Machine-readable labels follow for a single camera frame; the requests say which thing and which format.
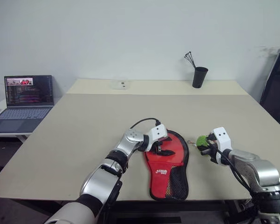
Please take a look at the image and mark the small white plastic box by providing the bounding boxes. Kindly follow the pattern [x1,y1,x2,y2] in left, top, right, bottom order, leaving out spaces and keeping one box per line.
[111,80,131,90]

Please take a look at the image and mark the black plastic cup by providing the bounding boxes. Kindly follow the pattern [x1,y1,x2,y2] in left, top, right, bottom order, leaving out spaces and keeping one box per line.
[192,66,209,89]

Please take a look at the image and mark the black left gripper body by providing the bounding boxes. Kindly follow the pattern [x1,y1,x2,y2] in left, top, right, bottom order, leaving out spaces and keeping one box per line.
[153,137,170,155]

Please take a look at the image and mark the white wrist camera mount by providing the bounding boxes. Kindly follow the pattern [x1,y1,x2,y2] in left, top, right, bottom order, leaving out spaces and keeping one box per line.
[211,126,232,153]
[150,124,168,143]

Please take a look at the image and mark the black cable tie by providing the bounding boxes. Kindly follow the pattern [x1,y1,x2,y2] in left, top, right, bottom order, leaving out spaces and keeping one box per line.
[185,53,197,69]
[189,51,197,69]
[187,52,197,69]
[184,55,196,69]

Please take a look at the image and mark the grey open laptop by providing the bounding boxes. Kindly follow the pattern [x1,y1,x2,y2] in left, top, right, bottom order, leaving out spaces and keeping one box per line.
[0,75,55,134]

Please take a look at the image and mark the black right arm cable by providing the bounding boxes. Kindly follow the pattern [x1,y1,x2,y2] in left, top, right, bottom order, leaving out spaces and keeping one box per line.
[215,148,254,191]

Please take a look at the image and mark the black mesh office chair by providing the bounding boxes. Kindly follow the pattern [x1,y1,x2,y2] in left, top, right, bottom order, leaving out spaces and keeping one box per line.
[259,48,280,133]

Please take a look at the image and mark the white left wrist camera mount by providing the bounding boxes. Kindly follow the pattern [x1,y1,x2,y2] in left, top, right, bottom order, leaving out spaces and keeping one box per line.
[150,124,168,143]

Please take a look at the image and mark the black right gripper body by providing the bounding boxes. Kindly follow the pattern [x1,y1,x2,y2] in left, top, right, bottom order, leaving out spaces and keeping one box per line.
[207,138,219,164]

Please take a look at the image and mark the green fuzzy zipper pull ball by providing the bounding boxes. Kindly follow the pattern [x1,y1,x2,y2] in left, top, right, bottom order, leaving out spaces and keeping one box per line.
[188,135,209,148]

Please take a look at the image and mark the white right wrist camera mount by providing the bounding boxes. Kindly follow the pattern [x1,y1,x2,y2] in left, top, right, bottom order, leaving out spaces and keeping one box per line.
[211,126,232,153]

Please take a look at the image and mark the red and black paddle case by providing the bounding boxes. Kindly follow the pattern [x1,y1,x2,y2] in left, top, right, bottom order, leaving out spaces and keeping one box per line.
[143,130,190,201]

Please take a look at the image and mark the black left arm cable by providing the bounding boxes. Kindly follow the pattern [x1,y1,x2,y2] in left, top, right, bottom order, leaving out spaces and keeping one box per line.
[130,117,161,130]

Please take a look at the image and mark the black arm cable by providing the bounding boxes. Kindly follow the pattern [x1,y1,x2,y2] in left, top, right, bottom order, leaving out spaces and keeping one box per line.
[215,148,254,191]
[130,117,161,130]

